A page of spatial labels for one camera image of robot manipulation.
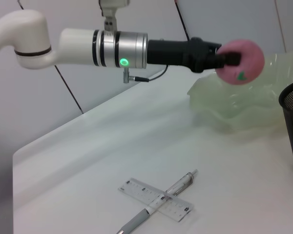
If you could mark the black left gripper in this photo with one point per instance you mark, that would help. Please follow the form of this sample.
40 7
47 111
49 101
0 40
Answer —
175 53

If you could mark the pink peach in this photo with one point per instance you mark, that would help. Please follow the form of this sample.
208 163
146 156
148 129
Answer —
251 68

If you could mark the pale green glass fruit plate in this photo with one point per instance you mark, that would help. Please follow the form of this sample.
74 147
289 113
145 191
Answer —
254 104

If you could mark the transparent plastic ruler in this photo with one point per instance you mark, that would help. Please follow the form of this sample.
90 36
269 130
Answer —
146 192

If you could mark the silver ballpoint pen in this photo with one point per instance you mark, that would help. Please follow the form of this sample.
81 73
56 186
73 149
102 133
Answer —
136 220

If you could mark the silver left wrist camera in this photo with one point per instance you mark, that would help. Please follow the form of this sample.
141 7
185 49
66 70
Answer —
111 14

